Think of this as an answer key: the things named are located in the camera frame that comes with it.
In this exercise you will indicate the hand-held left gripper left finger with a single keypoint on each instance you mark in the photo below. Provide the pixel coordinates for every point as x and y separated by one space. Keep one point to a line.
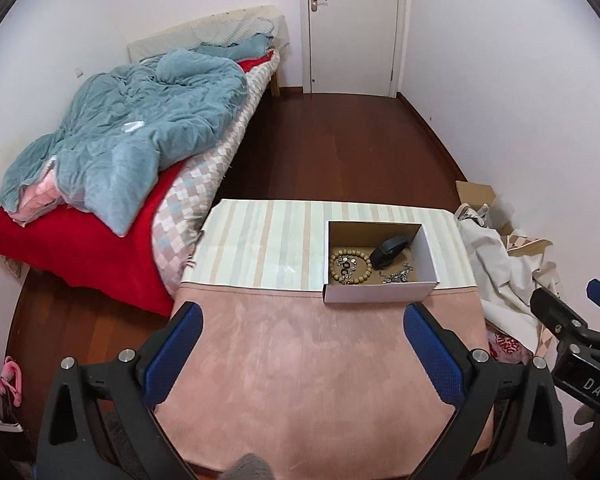
175 355

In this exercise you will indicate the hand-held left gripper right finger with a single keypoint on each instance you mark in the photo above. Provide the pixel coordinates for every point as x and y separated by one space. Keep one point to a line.
435 355

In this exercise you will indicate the cardboard box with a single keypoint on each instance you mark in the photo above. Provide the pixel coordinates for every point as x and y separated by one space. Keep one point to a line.
375 292

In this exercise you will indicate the black fitness band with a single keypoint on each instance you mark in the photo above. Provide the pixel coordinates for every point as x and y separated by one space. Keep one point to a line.
387 249

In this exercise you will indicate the person's right hand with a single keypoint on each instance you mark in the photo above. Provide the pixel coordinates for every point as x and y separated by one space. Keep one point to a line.
585 414

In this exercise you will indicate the red and white plastic bag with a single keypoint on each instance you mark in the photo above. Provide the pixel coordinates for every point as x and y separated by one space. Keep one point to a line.
507 347

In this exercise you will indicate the white cloth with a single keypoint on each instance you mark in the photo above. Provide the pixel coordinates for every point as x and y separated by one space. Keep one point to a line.
500 280

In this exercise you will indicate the pink suede mat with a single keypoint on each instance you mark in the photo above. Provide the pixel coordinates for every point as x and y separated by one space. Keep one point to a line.
305 370

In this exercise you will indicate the brown cardboard carton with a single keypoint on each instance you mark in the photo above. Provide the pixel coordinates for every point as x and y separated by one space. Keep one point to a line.
480 192

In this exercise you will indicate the striped tablecloth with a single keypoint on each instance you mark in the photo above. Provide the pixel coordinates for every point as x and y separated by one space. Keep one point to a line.
260 240

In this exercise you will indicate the checked quilt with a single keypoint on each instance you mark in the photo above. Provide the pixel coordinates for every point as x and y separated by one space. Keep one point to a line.
190 210

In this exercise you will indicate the pink shoes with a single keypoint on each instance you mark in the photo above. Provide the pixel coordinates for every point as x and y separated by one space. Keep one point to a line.
7 395

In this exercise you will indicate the pink blanket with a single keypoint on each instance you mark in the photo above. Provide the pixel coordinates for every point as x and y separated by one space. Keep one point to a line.
32 200

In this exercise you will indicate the teal blanket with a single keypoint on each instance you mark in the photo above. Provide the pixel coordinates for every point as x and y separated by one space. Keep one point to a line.
145 120

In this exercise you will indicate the wooden bed leg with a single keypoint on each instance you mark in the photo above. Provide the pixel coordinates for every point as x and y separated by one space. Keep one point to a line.
275 82

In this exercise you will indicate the beige bed headboard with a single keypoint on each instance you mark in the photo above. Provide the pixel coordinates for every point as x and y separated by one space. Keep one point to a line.
180 35

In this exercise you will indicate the white door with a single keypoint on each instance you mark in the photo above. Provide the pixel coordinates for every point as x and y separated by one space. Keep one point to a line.
352 30

